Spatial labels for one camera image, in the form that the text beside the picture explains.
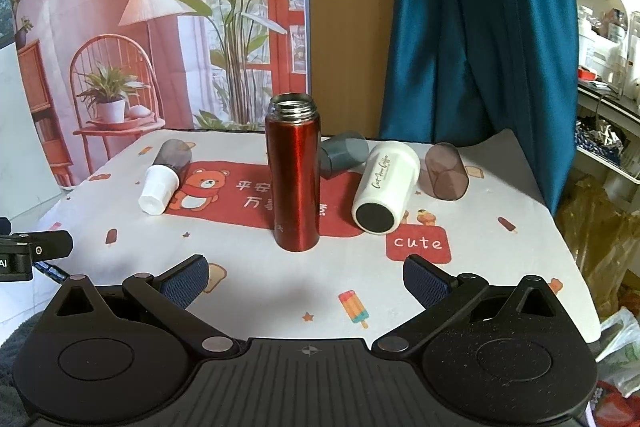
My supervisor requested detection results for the brown translucent cup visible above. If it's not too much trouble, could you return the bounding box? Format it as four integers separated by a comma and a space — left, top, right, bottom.
418, 143, 471, 202

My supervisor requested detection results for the white cup with black base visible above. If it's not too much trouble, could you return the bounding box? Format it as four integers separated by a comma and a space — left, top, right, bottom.
351, 141, 421, 236

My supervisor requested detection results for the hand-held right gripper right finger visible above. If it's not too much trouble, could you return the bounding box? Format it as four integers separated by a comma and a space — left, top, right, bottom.
371, 255, 577, 355

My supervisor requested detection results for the white printed bear tablecloth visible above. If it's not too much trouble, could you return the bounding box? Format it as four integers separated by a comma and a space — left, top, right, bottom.
36, 127, 604, 344

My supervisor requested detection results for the white cluttered shelf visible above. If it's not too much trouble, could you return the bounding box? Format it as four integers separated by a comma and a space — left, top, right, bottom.
574, 77, 640, 184

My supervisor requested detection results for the clear plastic organizer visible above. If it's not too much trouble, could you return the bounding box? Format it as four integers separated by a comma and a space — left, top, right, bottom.
606, 9, 640, 100

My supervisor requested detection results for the teal blue curtain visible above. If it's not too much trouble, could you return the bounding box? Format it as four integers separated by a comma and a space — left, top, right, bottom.
378, 0, 581, 219

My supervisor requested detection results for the silver foil packet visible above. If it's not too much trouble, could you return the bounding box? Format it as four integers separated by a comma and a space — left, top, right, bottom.
575, 116, 627, 154

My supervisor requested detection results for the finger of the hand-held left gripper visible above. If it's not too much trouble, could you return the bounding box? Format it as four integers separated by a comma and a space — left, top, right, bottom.
32, 259, 67, 283
0, 230, 74, 259

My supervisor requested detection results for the red metal thermos cup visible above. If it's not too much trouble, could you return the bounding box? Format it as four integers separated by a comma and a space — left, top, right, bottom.
264, 92, 321, 253

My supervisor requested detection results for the white green plastic bag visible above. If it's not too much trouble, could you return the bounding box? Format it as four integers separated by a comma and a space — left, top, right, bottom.
594, 306, 640, 400

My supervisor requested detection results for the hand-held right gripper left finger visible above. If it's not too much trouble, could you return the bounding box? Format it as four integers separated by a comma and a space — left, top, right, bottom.
44, 254, 241, 358

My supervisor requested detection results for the dark fluffy cloth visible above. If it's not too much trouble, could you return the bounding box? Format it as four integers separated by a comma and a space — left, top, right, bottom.
0, 324, 33, 413

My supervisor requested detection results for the red plastic bag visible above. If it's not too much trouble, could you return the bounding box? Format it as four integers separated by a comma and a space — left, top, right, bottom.
592, 379, 640, 427

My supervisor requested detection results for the dark grey translucent cup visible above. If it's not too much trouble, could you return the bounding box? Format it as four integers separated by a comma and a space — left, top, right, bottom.
151, 139, 194, 178

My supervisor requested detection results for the small white cup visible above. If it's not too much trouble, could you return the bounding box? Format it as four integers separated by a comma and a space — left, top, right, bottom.
138, 165, 180, 215

